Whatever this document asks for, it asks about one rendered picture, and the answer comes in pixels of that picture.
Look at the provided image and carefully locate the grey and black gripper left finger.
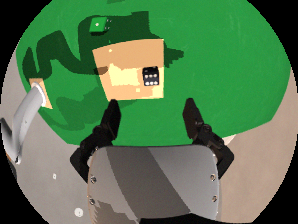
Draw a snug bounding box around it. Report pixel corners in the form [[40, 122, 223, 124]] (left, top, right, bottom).
[[70, 99, 121, 184]]

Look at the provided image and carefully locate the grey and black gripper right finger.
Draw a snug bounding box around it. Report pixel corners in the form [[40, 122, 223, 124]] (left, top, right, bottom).
[[182, 98, 234, 180]]

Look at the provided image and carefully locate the green die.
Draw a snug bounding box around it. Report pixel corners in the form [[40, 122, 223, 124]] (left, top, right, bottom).
[[89, 17, 112, 32]]

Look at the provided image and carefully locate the black die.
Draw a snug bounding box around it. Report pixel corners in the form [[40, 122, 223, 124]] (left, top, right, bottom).
[[142, 66, 160, 86]]

